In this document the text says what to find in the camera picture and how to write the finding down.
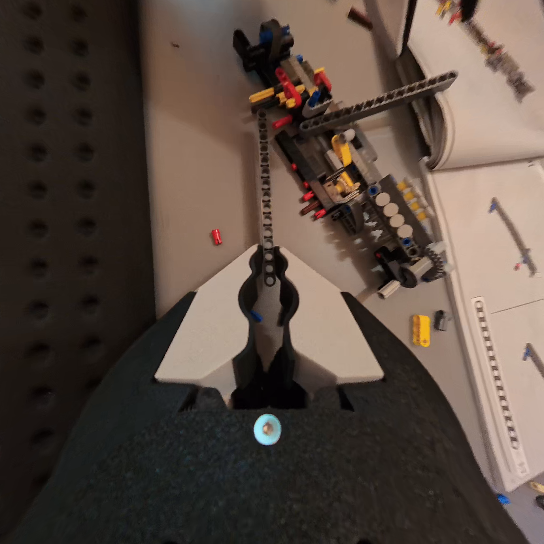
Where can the grey lego car chassis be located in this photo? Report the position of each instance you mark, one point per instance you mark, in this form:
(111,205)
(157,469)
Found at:
(323,170)

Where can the tan lego pin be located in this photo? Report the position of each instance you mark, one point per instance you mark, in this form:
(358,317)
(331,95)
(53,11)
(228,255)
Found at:
(537,486)

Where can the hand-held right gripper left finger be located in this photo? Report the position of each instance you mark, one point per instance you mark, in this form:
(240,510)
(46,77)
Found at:
(204,340)

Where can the dark grey lego connector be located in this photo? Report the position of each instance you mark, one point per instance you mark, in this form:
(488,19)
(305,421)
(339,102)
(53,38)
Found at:
(440,319)

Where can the long dark grey lego beam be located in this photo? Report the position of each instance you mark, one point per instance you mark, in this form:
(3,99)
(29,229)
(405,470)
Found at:
(265,178)
(382,100)

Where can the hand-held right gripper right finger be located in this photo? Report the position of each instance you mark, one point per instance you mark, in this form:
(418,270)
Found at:
(335,340)

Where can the blue long lego pin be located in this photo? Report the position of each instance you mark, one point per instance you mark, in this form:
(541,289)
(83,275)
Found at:
(503,498)
(256,315)

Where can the red small lego bush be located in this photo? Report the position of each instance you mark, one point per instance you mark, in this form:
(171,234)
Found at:
(216,236)

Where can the open lego instruction booklet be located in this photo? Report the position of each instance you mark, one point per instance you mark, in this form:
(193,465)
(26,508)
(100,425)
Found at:
(488,148)

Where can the yellow lego connector block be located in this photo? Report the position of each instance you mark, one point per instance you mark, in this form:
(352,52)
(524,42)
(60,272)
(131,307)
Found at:
(420,329)

